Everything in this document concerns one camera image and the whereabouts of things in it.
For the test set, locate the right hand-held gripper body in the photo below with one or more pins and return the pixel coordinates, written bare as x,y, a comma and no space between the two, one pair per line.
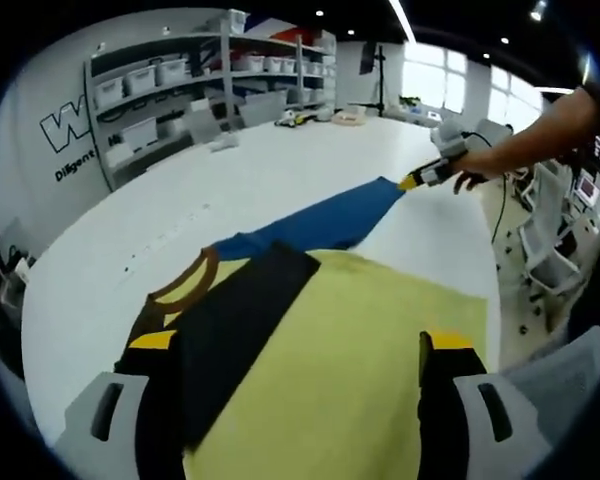
450,142

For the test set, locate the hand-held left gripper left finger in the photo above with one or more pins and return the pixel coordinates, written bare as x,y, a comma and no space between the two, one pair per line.
157,410

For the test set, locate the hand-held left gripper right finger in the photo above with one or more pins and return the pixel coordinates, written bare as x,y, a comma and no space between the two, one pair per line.
440,410

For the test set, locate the yellow long-sleeved garment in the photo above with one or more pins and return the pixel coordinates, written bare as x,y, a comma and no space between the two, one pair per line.
355,350

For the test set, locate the person's right hand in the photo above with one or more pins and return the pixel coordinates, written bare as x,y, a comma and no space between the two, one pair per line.
475,170

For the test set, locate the beige tray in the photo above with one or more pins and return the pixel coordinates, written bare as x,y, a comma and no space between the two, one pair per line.
349,120

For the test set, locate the black stand with screen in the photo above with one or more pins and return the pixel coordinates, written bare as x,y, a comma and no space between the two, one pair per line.
380,85

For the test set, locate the ceiling strip light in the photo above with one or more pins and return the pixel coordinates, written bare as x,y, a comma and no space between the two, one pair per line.
402,22

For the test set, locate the grey metal shelving rack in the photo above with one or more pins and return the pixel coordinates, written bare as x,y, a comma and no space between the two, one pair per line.
298,75
91,125

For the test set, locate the round ceiling downlights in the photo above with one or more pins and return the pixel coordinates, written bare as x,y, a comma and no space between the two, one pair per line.
320,13

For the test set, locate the red blue flag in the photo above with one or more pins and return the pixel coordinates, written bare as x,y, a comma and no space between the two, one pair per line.
290,35

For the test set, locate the white paper cup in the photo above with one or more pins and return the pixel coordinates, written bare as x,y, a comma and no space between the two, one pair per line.
23,270

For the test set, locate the white lumpy object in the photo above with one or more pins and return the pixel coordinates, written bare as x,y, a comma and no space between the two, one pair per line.
226,144

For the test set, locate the rows of white storage bins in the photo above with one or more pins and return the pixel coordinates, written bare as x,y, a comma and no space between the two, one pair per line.
140,80

